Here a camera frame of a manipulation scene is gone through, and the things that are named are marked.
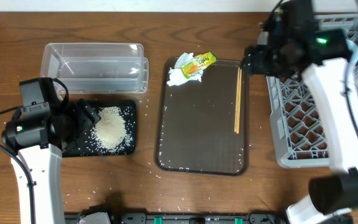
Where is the green yellow snack wrapper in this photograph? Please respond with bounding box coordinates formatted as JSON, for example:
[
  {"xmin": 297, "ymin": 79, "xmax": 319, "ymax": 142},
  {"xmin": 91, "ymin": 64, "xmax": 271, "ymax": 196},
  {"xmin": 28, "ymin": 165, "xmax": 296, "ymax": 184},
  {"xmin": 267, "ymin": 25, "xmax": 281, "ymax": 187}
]
[{"xmin": 181, "ymin": 52, "xmax": 216, "ymax": 78}]

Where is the pile of white rice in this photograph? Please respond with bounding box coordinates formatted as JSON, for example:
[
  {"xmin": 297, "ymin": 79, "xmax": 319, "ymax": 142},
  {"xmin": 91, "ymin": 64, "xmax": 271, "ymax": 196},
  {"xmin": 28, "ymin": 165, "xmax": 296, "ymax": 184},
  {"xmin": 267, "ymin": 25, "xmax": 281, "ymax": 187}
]
[{"xmin": 88, "ymin": 106, "xmax": 136, "ymax": 156}]

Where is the light blue small bowl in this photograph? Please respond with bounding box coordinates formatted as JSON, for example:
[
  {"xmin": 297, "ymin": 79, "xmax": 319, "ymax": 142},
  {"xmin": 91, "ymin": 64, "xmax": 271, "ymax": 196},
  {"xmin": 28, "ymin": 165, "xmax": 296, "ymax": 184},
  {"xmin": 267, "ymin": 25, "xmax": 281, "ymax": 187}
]
[{"xmin": 346, "ymin": 39, "xmax": 358, "ymax": 72}]

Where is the black waste tray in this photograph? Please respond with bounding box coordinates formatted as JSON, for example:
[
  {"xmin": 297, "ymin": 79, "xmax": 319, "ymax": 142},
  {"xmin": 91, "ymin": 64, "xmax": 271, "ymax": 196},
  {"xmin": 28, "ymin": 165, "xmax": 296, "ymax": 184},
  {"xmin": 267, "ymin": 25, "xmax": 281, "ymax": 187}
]
[{"xmin": 62, "ymin": 100, "xmax": 136, "ymax": 157}]

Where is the wooden chopstick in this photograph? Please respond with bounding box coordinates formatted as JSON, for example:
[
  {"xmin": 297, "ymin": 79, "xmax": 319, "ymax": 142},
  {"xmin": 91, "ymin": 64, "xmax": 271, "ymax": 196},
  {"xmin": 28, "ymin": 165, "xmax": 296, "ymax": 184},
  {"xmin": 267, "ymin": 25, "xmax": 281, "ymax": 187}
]
[
  {"xmin": 238, "ymin": 69, "xmax": 242, "ymax": 131},
  {"xmin": 234, "ymin": 68, "xmax": 241, "ymax": 134}
]

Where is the dark brown serving tray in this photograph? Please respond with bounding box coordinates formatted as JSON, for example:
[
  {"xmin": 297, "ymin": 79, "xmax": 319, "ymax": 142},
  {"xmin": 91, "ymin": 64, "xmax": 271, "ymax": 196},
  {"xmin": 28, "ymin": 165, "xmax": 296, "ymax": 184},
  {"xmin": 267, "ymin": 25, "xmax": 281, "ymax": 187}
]
[{"xmin": 154, "ymin": 60, "xmax": 249, "ymax": 176}]

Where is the grey dishwasher rack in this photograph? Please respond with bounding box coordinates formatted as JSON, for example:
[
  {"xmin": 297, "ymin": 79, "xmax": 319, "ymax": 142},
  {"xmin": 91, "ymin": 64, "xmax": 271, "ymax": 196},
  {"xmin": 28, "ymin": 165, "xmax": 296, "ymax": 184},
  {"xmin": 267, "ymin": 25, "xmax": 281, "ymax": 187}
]
[{"xmin": 266, "ymin": 14, "xmax": 358, "ymax": 169}]

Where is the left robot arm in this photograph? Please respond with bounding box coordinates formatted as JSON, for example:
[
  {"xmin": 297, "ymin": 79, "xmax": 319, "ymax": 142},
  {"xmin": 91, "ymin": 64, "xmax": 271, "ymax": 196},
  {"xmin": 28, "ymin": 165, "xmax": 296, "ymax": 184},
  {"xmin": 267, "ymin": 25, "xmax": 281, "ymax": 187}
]
[{"xmin": 2, "ymin": 78, "xmax": 101, "ymax": 223}]

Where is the clear plastic bin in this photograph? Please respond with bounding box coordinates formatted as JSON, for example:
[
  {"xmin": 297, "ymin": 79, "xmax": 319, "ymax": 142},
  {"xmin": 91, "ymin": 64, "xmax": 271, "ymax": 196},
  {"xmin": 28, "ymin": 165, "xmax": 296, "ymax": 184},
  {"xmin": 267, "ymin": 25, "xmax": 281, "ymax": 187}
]
[{"xmin": 40, "ymin": 42, "xmax": 149, "ymax": 94}]

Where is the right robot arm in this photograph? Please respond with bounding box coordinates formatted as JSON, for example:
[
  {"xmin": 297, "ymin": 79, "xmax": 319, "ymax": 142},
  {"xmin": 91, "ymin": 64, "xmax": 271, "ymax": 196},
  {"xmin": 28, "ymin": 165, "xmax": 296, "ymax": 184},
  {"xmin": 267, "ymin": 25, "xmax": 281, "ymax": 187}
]
[{"xmin": 241, "ymin": 1, "xmax": 358, "ymax": 223}]

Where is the white tissue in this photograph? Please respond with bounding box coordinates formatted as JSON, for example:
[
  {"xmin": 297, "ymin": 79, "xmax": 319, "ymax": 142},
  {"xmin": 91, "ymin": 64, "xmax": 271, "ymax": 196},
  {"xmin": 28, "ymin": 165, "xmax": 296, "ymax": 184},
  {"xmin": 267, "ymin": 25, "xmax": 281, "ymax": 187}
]
[{"xmin": 167, "ymin": 52, "xmax": 203, "ymax": 86}]

